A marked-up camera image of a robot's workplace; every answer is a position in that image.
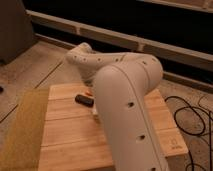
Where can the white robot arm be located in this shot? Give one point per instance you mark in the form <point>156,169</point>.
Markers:
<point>119,83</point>

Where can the white metal rail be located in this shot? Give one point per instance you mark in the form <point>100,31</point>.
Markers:
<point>173,53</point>

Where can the grey cabinet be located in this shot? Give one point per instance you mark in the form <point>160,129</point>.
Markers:
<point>16,31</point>

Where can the yellow cloth mat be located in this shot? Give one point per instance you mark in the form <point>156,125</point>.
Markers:
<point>21,148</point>

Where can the bamboo cutting board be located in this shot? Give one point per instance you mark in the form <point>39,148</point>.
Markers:
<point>73,139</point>

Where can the orange red pepper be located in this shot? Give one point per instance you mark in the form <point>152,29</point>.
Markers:
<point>88,93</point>

